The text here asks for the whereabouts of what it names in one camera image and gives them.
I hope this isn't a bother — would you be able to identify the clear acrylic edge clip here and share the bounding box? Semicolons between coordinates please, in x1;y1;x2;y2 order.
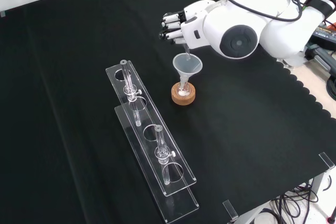
222;199;239;222
318;152;336;170

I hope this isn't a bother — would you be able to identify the small round-bottom glass flask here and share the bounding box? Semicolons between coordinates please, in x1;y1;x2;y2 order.
177;81;191;97

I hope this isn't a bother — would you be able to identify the black bench cloth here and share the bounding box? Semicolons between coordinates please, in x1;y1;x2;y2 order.
0;0;336;224

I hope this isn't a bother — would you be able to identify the black cable bundle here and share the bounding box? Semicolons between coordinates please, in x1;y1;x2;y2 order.
267;178;332;224

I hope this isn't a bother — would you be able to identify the clear acrylic funnel stand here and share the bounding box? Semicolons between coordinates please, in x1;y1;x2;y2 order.
105;59;200;224

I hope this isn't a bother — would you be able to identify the coiled black cable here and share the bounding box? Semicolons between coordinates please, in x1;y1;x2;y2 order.
326;74;336;99

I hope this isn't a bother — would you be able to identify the cork ring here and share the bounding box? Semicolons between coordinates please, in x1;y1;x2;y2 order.
171;82;197;106

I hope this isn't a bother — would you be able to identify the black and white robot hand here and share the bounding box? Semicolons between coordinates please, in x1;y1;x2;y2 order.
159;0;218;50

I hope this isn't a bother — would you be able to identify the translucent plastic funnel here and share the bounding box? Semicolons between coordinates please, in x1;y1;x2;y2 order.
172;53;203;89

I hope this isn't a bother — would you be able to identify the black power adapter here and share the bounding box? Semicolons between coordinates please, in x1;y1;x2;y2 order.
312;24;336;44

